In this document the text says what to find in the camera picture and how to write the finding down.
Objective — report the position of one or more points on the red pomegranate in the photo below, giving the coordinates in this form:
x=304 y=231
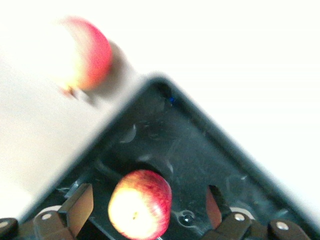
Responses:
x=95 y=55

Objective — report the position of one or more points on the black plastic box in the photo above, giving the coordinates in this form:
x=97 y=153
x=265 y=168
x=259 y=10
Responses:
x=200 y=150

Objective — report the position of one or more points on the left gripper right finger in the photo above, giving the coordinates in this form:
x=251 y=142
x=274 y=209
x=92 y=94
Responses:
x=214 y=212

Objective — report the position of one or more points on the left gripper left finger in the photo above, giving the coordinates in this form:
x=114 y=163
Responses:
x=80 y=202

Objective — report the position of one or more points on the red yellow apple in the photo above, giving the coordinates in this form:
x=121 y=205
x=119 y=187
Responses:
x=142 y=205

